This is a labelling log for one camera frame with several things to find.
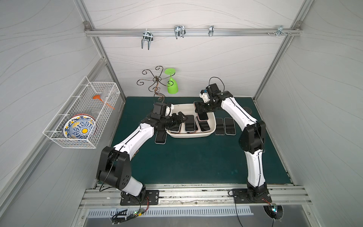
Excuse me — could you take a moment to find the diagonal phone white case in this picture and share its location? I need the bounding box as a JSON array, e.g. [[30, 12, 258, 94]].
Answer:
[[224, 118, 236, 136]]

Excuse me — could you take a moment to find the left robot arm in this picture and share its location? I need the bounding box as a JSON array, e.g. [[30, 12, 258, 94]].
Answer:
[[96, 112, 188, 197]]

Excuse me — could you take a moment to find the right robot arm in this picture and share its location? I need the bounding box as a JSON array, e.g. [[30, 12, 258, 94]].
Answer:
[[195, 89, 268, 200]]

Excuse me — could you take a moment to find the white plastic storage box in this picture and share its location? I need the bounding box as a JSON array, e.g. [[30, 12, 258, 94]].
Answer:
[[166, 104, 216, 139]]

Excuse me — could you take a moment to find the green plastic goblet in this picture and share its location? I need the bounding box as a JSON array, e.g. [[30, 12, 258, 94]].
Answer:
[[165, 68, 179, 95]]

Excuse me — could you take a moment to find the brown translucent cup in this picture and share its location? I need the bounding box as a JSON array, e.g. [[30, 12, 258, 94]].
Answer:
[[243, 107, 252, 115]]

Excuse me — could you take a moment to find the small metal hook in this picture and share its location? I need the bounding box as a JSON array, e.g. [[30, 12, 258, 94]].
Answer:
[[208, 25, 214, 37]]

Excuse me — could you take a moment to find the metal clip hook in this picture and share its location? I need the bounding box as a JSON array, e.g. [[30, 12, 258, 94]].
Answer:
[[174, 25, 186, 39]]

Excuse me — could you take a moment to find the metal double hook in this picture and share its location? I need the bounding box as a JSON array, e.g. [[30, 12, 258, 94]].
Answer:
[[141, 31, 154, 50]]

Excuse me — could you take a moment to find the colourful patterned plate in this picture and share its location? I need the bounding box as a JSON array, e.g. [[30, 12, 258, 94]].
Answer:
[[63, 114, 95, 140]]

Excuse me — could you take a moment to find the white vent strip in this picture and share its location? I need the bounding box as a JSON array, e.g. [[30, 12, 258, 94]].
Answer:
[[87, 206, 254, 218]]

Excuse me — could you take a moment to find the round black puck device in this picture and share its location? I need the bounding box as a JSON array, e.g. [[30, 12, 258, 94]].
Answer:
[[263, 205, 284, 220]]

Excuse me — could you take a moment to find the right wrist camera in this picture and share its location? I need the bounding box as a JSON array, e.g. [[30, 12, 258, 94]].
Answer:
[[206, 83, 221, 98]]

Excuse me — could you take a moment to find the black wire cup stand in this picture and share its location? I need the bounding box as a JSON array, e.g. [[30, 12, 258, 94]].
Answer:
[[136, 65, 169, 103]]

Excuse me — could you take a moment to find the aluminium front rail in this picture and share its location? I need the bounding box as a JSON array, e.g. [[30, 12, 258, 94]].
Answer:
[[79, 183, 312, 209]]

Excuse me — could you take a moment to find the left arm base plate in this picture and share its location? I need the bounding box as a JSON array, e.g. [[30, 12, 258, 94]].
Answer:
[[120, 190, 159, 206]]

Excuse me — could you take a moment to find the white wire basket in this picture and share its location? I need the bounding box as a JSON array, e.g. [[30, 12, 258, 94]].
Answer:
[[43, 77, 120, 149]]

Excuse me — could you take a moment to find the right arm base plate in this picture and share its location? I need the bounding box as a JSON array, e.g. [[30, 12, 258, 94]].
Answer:
[[230, 188, 272, 204]]

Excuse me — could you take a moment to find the aluminium cross rail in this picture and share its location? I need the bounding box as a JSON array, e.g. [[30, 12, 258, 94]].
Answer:
[[85, 28, 303, 38]]

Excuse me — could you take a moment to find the metal bracket hook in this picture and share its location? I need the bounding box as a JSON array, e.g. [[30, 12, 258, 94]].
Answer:
[[266, 26, 292, 37]]

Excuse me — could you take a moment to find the left base cable bundle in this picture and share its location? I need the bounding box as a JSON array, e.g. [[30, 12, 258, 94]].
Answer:
[[110, 195, 150, 225]]

